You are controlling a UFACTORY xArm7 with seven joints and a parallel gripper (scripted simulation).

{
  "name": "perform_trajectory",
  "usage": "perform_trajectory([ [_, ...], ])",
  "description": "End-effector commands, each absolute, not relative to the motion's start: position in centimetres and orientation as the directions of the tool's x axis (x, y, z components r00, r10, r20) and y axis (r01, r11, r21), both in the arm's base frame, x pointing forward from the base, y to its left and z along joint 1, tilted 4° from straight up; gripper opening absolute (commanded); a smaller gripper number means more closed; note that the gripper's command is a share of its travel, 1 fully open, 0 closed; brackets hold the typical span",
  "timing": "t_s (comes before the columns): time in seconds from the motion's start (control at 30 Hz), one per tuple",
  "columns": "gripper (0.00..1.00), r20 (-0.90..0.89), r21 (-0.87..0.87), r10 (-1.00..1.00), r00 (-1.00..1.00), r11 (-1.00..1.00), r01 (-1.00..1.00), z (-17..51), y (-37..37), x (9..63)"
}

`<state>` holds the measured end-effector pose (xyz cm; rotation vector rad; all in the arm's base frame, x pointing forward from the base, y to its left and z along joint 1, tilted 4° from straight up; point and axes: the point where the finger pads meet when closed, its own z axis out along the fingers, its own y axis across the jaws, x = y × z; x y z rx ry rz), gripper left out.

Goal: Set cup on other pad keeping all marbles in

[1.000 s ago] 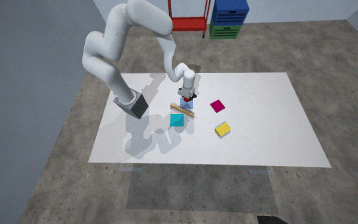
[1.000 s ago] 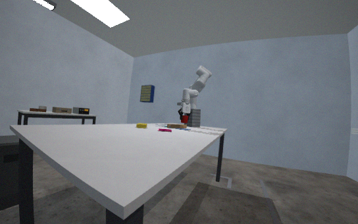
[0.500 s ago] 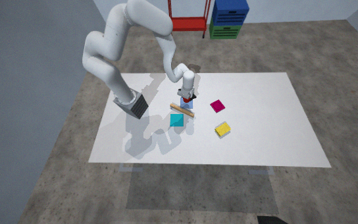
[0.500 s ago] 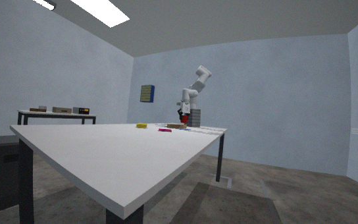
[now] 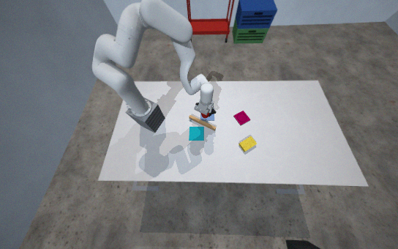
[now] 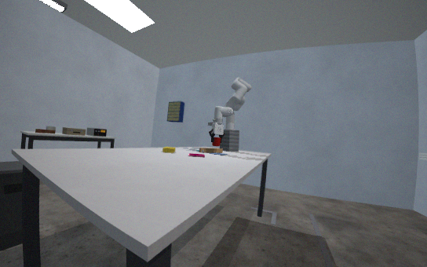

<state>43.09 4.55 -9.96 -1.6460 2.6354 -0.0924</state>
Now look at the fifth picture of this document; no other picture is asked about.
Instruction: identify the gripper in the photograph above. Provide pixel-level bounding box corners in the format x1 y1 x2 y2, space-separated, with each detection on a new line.
206 103 216 117

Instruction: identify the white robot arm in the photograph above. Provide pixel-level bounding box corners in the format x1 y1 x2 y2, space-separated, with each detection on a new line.
92 0 214 116

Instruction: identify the dark pink flat square pad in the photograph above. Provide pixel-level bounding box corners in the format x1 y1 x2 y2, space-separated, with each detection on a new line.
234 111 250 125

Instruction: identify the yellow sponge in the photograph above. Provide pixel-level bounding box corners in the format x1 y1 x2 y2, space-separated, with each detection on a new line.
239 136 257 152

